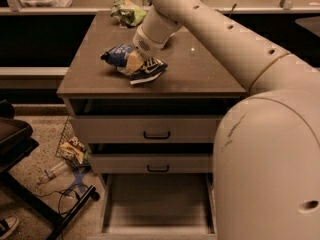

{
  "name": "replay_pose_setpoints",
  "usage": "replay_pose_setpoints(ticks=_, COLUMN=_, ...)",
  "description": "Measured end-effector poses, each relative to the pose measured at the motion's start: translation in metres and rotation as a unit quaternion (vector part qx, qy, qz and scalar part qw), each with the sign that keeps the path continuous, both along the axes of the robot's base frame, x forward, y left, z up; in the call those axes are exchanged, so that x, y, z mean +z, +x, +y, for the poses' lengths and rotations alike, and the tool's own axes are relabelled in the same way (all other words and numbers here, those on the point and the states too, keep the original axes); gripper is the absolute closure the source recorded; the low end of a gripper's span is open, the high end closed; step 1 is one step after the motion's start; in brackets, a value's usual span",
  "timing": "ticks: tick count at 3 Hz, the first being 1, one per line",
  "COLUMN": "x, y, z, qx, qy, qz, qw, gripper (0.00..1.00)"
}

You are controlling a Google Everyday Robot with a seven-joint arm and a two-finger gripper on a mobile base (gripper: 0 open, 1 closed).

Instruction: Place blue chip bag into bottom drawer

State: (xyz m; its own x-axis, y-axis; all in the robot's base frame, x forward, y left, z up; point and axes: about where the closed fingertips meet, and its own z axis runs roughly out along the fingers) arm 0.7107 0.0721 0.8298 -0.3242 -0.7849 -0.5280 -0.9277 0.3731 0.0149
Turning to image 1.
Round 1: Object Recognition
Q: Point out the black tray on cart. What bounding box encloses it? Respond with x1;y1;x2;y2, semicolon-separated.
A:
0;117;33;156

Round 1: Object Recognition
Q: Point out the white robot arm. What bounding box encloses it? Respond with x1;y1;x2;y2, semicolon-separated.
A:
133;0;320;240

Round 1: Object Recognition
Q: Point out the blue tape cross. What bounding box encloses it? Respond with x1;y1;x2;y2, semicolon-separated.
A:
64;167;90;195

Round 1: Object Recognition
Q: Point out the black cable on floor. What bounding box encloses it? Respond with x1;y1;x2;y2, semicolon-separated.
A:
34;183;89;217

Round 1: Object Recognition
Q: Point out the bottom drawer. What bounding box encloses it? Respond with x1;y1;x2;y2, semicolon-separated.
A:
88;173;217;240

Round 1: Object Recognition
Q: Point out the grey drawer cabinet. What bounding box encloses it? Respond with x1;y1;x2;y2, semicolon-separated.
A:
56;9;248;240

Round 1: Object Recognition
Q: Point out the drawer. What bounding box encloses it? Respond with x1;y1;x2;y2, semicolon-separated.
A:
70;116;220;144
89;154;213;174
88;173;217;240

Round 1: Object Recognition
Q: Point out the green chip bag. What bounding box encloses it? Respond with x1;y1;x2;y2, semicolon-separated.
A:
111;0;147;27

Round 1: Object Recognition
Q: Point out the snack bag in basket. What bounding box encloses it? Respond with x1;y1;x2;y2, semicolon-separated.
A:
60;136;87;164

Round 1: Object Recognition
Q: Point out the middle drawer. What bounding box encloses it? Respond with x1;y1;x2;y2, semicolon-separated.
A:
89;154;213;174

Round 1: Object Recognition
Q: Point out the top drawer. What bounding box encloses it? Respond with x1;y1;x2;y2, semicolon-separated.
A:
70;116;220;144

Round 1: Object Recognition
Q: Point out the blue chip bag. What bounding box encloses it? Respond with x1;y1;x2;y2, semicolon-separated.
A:
100;44;167;85

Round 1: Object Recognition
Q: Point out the wire basket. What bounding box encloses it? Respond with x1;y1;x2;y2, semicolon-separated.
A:
56;119;89;168

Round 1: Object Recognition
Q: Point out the black cart frame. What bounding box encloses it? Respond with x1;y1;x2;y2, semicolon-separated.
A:
0;137;101;240

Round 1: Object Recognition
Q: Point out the sneaker shoe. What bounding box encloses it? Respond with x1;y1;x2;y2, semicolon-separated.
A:
0;216;19;240

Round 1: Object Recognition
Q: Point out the clear plastic bottle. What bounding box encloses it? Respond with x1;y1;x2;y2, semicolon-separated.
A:
37;161;69;184

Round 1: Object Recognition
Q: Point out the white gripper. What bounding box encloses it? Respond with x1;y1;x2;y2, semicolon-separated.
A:
126;25;165;74

